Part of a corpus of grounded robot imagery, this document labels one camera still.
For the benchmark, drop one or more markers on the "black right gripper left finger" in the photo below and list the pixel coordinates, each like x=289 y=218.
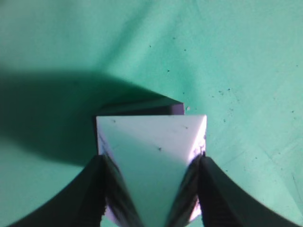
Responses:
x=83 y=202

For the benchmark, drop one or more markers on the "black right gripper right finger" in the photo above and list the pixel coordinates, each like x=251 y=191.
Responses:
x=220 y=200

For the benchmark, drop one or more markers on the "white square pyramid block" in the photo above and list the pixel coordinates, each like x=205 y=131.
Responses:
x=152 y=164

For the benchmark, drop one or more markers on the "green cloth table cover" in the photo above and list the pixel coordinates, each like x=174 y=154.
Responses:
x=239 y=62

